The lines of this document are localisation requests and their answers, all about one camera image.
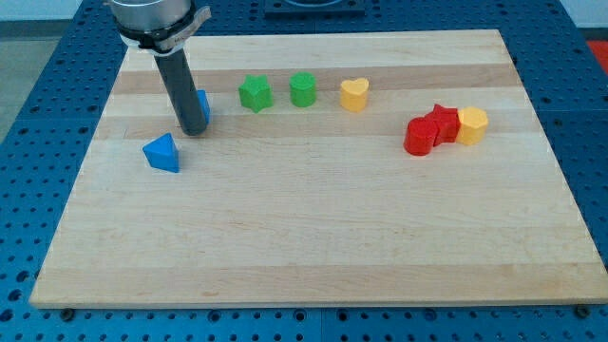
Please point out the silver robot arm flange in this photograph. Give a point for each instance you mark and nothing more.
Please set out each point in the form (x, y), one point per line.
(150, 24)

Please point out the green cylinder block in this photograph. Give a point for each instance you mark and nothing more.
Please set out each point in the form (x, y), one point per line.
(302, 89)

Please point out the green star block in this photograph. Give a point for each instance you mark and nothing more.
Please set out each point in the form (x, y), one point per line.
(256, 93)

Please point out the light wooden board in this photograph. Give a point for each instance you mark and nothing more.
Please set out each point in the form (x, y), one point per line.
(319, 206)

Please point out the yellow heart block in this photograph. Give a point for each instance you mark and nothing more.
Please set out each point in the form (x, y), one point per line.
(354, 94)

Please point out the red cylinder block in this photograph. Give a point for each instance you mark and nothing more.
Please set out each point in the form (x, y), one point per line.
(420, 136)

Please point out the blue cube block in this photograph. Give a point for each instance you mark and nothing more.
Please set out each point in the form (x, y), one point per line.
(204, 104)

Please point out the blue triangle block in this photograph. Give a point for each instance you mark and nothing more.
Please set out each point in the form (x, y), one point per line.
(163, 154)

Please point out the red star block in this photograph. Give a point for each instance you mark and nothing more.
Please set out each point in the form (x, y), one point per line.
(447, 123)

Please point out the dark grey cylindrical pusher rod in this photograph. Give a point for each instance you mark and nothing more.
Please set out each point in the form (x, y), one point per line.
(179, 83)

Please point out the yellow hexagon block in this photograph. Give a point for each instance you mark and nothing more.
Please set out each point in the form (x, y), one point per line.
(473, 125)

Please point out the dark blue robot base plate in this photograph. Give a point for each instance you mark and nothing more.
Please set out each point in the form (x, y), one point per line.
(281, 8)

